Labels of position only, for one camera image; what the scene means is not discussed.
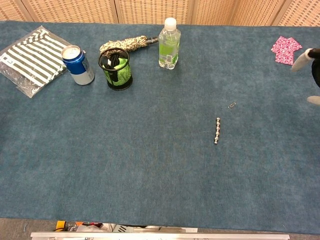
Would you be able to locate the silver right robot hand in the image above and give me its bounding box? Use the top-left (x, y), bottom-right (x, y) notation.
top-left (291, 47), bottom-right (320, 106)

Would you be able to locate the silver magnetic ball chain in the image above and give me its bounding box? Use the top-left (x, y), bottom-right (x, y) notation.
top-left (213, 117), bottom-right (222, 145)

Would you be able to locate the pink patterned cloth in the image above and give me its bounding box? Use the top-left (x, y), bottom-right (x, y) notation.
top-left (270, 36), bottom-right (303, 66)

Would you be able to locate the clear bottle green label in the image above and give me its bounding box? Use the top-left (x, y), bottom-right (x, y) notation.
top-left (158, 17), bottom-right (181, 71)

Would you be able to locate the woven wicker folding screen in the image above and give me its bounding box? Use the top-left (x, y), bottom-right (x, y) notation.
top-left (0, 0), bottom-right (320, 27)

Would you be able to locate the blue felt table mat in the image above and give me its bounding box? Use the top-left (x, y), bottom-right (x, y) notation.
top-left (0, 20), bottom-right (320, 229)

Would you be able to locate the black and green cup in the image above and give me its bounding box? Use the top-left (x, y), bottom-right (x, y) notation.
top-left (97, 48), bottom-right (134, 91)

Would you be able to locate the blue and white drink can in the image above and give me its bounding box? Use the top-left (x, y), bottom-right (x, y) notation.
top-left (61, 44), bottom-right (96, 86)

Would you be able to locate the striped garment in plastic bag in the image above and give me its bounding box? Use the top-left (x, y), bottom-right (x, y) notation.
top-left (0, 25), bottom-right (76, 99)

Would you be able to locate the beige patterned rope bundle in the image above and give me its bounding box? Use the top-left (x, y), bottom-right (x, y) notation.
top-left (99, 35), bottom-right (160, 56)

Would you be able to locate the black cable with green tag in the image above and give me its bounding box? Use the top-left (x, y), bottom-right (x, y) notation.
top-left (103, 53), bottom-right (129, 74)

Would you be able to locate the aluminium profile rail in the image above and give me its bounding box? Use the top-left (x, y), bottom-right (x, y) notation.
top-left (30, 231), bottom-right (291, 240)

